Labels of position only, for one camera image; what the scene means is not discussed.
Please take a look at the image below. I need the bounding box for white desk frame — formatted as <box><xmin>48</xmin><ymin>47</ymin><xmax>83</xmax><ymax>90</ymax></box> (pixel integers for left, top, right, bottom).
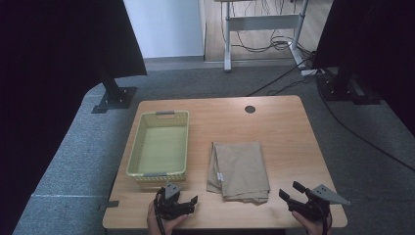
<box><xmin>214</xmin><ymin>0</ymin><xmax>310</xmax><ymax>72</ymax></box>

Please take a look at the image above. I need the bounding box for beige cloth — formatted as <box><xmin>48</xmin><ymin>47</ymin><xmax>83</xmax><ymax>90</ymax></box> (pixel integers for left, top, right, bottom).
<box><xmin>206</xmin><ymin>140</ymin><xmax>271</xmax><ymax>206</ymax></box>

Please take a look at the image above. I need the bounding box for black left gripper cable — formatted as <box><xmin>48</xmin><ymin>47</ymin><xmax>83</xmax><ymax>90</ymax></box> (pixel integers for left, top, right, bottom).
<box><xmin>154</xmin><ymin>192</ymin><xmax>166</xmax><ymax>235</ymax></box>

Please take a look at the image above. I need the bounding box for long black floor cable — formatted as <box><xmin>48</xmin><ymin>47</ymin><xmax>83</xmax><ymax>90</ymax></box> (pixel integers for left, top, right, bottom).
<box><xmin>316</xmin><ymin>76</ymin><xmax>415</xmax><ymax>172</ymax></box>

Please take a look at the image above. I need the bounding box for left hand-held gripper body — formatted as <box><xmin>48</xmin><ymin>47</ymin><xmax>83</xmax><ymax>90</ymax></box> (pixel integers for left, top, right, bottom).
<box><xmin>154</xmin><ymin>182</ymin><xmax>193</xmax><ymax>220</ymax></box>

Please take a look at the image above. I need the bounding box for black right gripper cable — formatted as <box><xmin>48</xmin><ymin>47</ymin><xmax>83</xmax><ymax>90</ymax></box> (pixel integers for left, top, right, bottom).
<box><xmin>311</xmin><ymin>199</ymin><xmax>334</xmax><ymax>235</ymax></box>

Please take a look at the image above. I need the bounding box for grey tape strip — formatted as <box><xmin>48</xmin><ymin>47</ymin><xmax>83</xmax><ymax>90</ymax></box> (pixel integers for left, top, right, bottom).
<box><xmin>98</xmin><ymin>200</ymin><xmax>120</xmax><ymax>212</ymax></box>

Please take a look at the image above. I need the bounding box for person's right hand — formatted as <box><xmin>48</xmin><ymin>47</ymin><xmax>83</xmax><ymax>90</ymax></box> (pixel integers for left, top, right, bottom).
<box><xmin>291</xmin><ymin>211</ymin><xmax>333</xmax><ymax>235</ymax></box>

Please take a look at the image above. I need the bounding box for green plastic basket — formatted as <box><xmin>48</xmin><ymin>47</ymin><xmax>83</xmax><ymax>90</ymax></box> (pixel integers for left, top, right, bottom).
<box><xmin>125</xmin><ymin>110</ymin><xmax>191</xmax><ymax>183</ymax></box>

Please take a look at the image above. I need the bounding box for person's left hand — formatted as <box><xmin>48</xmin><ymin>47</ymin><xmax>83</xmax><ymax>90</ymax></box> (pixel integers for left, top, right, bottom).
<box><xmin>146</xmin><ymin>201</ymin><xmax>189</xmax><ymax>235</ymax></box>

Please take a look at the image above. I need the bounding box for black metal stand base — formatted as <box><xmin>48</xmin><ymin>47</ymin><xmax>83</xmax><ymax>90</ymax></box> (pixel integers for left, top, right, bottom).
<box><xmin>91</xmin><ymin>68</ymin><xmax>138</xmax><ymax>115</ymax></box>
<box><xmin>316</xmin><ymin>66</ymin><xmax>382</xmax><ymax>106</ymax></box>

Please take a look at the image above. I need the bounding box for bundle of black desk cables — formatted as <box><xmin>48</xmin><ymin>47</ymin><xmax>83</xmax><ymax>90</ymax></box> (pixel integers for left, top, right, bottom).
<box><xmin>219</xmin><ymin>0</ymin><xmax>316</xmax><ymax>60</ymax></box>

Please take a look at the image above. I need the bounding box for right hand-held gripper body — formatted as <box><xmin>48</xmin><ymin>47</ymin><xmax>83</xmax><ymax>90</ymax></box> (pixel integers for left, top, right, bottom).
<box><xmin>288</xmin><ymin>184</ymin><xmax>351</xmax><ymax>223</ymax></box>

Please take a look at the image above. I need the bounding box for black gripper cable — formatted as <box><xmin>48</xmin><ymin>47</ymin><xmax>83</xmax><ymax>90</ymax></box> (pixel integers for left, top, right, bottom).
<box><xmin>311</xmin><ymin>199</ymin><xmax>334</xmax><ymax>235</ymax></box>
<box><xmin>154</xmin><ymin>192</ymin><xmax>166</xmax><ymax>235</ymax></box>

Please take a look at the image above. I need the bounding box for white power strip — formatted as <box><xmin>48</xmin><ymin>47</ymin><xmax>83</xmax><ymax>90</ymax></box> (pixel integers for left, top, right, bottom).
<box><xmin>300</xmin><ymin>68</ymin><xmax>325</xmax><ymax>78</ymax></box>

